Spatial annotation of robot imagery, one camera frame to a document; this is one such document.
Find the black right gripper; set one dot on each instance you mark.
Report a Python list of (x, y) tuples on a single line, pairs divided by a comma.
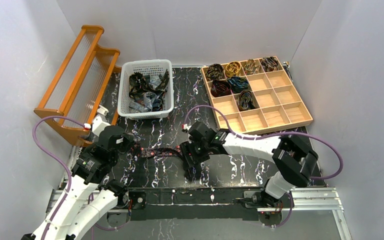
[(188, 152)]

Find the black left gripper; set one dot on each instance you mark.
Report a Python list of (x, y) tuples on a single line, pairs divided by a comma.
[(125, 145)]

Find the dark paisley red-dotted tie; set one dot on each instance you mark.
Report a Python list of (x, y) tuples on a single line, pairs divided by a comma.
[(159, 152)]

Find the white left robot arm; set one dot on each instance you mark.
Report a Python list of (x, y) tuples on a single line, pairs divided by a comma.
[(85, 199)]

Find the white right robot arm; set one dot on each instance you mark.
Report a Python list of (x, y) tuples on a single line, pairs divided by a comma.
[(294, 159)]

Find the pile of ties in basket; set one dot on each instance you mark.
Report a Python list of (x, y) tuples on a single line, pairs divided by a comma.
[(147, 92)]

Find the white plug on table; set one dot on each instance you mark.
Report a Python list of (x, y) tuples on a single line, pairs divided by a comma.
[(102, 110)]

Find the rolled maroon tie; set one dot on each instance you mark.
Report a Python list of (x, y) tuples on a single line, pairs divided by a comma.
[(220, 88)]

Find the orange wooden rack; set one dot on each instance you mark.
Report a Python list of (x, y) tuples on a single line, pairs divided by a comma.
[(78, 86)]

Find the rolled grey striped tie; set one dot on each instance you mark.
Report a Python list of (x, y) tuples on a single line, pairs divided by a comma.
[(245, 101)]

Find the rolled blue patterned tie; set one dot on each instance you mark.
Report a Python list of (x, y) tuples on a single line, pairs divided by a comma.
[(238, 84)]

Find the rolled black gold tie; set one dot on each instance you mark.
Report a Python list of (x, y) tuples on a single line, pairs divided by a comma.
[(215, 72)]

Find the light wooden compartment tray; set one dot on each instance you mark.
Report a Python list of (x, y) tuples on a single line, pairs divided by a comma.
[(278, 105)]

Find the rolled yellow tie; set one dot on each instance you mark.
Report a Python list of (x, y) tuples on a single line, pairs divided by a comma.
[(232, 69)]

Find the white plastic basket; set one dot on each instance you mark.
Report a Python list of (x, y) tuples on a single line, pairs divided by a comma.
[(151, 67)]

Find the rolled brown patterned tie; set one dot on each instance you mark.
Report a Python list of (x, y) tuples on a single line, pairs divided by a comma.
[(251, 67)]

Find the rolled dark striped tie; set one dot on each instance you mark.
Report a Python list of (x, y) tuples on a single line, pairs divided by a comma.
[(270, 64)]

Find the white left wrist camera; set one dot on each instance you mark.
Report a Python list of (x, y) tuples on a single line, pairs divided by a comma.
[(99, 123)]

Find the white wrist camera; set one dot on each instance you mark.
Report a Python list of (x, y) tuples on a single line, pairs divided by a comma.
[(99, 123), (185, 127)]

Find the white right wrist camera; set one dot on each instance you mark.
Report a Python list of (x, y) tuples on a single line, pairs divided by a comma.
[(185, 127)]

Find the aluminium frame rail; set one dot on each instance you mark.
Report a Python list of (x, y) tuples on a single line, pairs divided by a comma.
[(322, 199)]

